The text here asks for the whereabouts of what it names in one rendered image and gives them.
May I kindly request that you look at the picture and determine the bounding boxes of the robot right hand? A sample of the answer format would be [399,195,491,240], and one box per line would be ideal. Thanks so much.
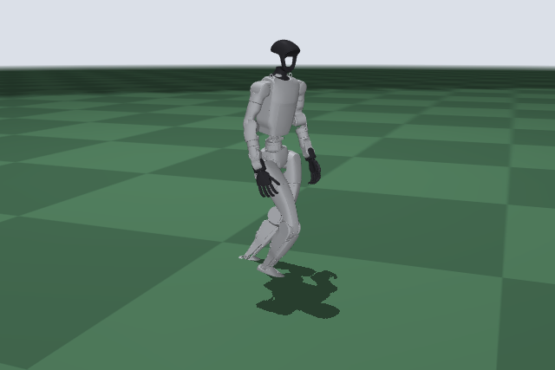
[253,159,280,198]

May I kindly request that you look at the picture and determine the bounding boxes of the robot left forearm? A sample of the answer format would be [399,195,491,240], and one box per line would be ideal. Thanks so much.
[296,116,315,158]

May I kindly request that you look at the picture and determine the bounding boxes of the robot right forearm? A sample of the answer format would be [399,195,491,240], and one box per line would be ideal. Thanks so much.
[244,120,262,170]

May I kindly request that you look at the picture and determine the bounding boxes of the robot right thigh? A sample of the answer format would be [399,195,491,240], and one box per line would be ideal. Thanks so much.
[254,158,301,238]

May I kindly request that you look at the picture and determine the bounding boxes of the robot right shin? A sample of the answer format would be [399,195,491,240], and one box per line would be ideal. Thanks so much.
[262,221,299,270]

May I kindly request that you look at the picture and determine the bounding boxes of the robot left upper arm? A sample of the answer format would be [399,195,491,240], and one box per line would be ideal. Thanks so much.
[292,80,307,127]

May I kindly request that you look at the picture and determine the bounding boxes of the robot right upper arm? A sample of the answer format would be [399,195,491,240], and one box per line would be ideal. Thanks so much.
[243,81,271,133]

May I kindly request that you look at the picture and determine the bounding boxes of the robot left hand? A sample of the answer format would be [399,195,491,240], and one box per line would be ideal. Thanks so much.
[305,148,321,185]

